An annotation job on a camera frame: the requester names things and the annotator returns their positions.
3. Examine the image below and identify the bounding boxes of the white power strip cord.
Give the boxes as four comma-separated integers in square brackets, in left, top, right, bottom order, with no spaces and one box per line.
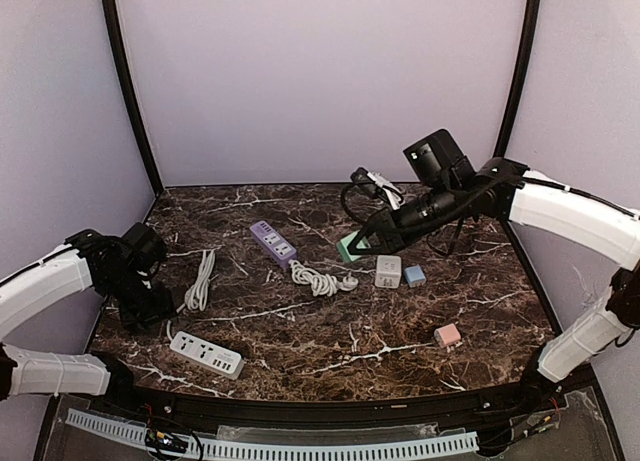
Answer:
[165,248,218,340]

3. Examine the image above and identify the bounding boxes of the black frame post left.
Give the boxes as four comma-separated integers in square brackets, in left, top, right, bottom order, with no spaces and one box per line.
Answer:
[101,0,164,198]

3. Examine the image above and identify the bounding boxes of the white slotted cable duct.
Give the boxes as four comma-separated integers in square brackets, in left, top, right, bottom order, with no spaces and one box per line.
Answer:
[65,409,479,460]

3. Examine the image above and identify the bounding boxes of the pink plug adapter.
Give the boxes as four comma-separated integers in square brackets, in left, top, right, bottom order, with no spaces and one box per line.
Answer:
[434,323,461,348]

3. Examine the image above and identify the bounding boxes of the purple power strip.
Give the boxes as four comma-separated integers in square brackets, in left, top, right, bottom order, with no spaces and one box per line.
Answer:
[249,221,297,270]

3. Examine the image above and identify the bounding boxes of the white power strip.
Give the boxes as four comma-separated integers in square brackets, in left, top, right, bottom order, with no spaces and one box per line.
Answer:
[169,331,244,380]

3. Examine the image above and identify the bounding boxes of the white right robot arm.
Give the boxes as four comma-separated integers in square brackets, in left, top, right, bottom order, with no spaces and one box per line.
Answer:
[348,154,639,384]

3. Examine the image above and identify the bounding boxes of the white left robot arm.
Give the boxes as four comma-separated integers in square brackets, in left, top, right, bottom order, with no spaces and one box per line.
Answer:
[1,223,177,399]

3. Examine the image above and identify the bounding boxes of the green plug adapter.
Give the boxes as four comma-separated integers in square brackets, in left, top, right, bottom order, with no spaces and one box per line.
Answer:
[336,230,377,264]

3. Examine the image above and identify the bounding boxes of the white cord with plug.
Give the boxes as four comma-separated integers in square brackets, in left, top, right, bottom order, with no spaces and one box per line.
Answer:
[289,259,360,298]

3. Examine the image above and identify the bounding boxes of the blue plug adapter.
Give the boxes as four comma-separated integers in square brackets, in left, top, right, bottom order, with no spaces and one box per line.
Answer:
[404,265,426,288]

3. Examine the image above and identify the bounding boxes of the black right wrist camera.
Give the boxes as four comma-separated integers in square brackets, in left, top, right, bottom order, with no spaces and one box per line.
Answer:
[403,128,476,190]

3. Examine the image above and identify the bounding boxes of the white cube socket adapter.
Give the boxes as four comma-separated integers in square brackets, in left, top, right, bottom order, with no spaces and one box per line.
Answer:
[374,255,402,289]

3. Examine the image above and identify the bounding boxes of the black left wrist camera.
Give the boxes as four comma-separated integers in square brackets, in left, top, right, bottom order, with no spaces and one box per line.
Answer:
[122,222,168,273]

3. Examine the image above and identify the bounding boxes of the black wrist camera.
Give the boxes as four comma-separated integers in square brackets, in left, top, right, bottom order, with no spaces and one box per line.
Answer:
[122,222,168,273]
[403,128,476,190]

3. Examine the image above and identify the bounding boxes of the black front table rail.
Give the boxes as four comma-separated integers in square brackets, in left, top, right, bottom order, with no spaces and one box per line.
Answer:
[90,384,568,432]

